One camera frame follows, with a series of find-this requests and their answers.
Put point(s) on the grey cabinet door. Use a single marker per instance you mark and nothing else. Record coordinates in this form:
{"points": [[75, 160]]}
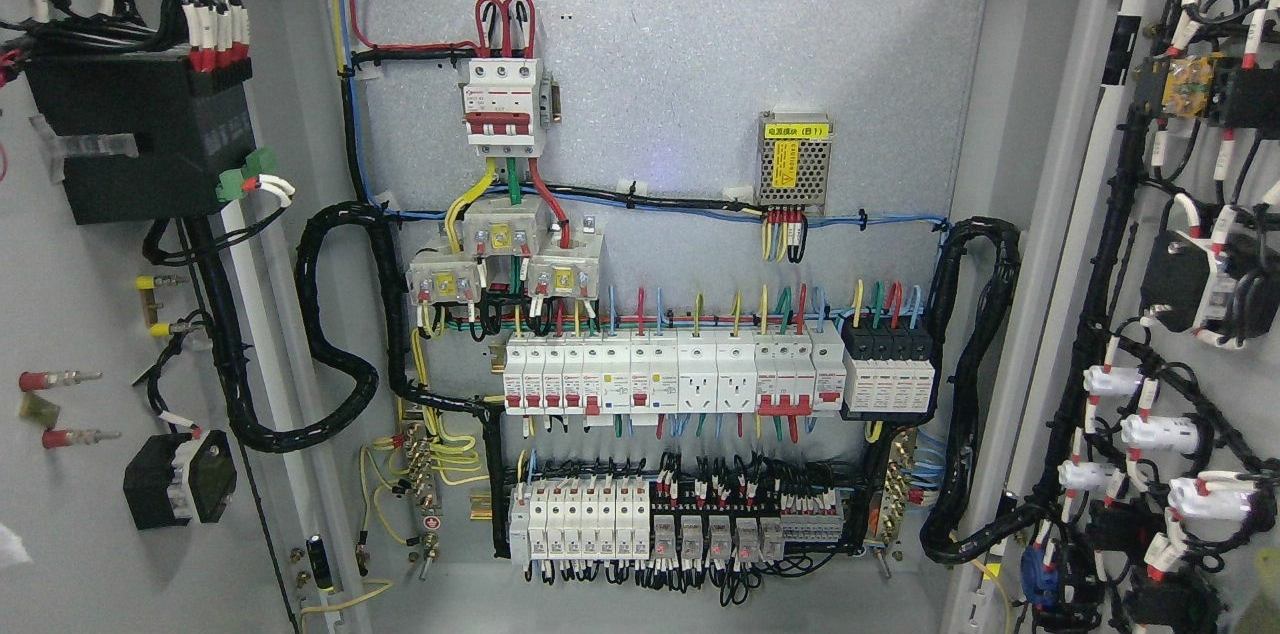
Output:
{"points": [[1122, 473], [73, 342]]}

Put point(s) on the current transformer cluster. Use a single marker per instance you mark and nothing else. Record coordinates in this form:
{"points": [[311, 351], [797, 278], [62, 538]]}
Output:
{"points": [[507, 247]]}

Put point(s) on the white socket breaker row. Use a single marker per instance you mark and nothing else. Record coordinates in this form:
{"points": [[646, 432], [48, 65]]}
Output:
{"points": [[675, 373]]}

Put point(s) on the metal mesh power supply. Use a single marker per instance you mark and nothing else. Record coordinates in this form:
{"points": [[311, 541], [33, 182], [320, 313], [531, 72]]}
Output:
{"points": [[794, 153]]}

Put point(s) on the white three pole main breaker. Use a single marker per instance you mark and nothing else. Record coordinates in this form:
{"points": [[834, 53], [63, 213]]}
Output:
{"points": [[507, 106]]}

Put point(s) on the white lower breaker row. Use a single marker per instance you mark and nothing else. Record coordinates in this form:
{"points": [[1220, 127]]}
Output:
{"points": [[582, 520]]}

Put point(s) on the black surge protector block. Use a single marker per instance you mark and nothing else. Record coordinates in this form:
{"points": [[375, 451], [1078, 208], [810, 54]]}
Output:
{"points": [[890, 373]]}

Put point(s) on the relay row with red leds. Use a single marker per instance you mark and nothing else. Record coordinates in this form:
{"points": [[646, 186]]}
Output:
{"points": [[694, 543]]}

